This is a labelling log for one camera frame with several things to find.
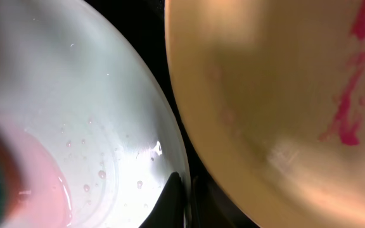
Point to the light green plate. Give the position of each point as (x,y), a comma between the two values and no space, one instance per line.
(92,134)

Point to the yellow plate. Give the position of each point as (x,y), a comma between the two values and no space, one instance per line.
(272,96)

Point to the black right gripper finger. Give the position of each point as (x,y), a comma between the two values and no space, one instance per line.
(168,211)

